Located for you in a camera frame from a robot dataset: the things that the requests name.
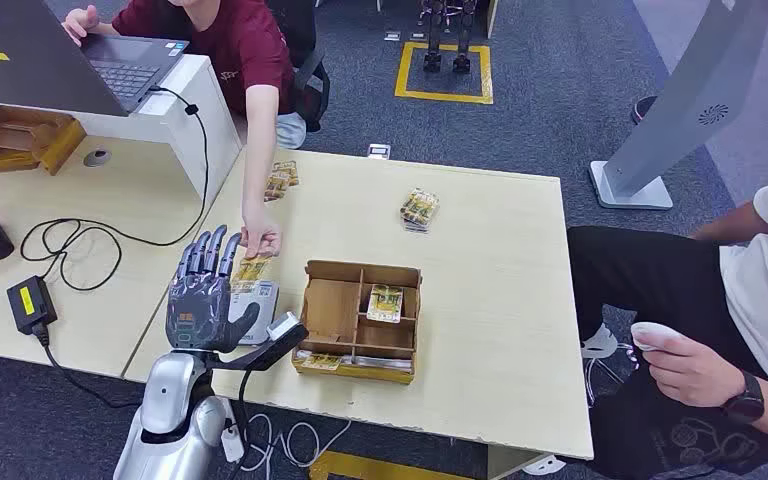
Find person's right hand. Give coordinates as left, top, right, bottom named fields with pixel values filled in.
left=61, top=5, right=102, bottom=48

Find person's left hand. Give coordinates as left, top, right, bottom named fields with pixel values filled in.
left=239, top=210, right=284, bottom=261
left=635, top=327, right=746, bottom=409

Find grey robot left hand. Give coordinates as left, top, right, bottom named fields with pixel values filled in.
left=165, top=225, right=263, bottom=354

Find yellow printed ID card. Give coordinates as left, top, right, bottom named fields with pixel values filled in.
left=231, top=255, right=274, bottom=294

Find handheld remote controller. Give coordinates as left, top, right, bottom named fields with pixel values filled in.
left=630, top=321, right=687, bottom=352

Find autumn tree print key card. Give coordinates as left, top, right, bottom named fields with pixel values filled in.
left=365, top=284, right=405, bottom=325

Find person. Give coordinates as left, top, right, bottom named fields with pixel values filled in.
left=61, top=0, right=332, bottom=261
left=566, top=162, right=768, bottom=480

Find yellow printed slot card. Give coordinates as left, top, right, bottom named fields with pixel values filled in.
left=301, top=354, right=344, bottom=372

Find wrapped key card stack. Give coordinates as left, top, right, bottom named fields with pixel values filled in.
left=399, top=188, right=442, bottom=234

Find grey card bundle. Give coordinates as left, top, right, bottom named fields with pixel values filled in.
left=344, top=356, right=414, bottom=372

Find dark grey laptop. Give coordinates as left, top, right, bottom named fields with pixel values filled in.
left=0, top=0, right=191, bottom=119

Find wooden compartment box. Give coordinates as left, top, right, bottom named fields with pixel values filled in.
left=291, top=259, right=424, bottom=386

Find wooden desk tray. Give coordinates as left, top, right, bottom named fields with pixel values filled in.
left=0, top=105, right=87, bottom=178

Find white desk riser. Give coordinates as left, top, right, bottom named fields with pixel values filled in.
left=0, top=54, right=243, bottom=207

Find white power strip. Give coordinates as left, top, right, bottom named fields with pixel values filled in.
left=218, top=397, right=246, bottom=464

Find black power adapter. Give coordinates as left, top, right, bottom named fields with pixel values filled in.
left=6, top=275, right=59, bottom=336

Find yellow floor tape square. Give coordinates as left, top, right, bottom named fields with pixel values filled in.
left=394, top=41, right=495, bottom=106

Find black humanoid robot legs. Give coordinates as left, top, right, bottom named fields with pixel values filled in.
left=421, top=0, right=478, bottom=75

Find black shoe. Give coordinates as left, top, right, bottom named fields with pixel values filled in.
left=630, top=95, right=658, bottom=126

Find grey kiosk stand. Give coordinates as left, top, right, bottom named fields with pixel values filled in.
left=589, top=0, right=768, bottom=212

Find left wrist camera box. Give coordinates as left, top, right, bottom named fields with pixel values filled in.
left=211, top=311, right=310, bottom=372

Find black laptop charging cable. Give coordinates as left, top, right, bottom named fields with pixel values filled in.
left=19, top=84, right=211, bottom=293

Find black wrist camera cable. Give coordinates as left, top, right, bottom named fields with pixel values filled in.
left=228, top=369, right=256, bottom=480

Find black adapter mains cable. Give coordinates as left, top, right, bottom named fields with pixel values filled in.
left=31, top=321, right=147, bottom=411

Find white cables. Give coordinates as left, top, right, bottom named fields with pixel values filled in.
left=241, top=413, right=352, bottom=473

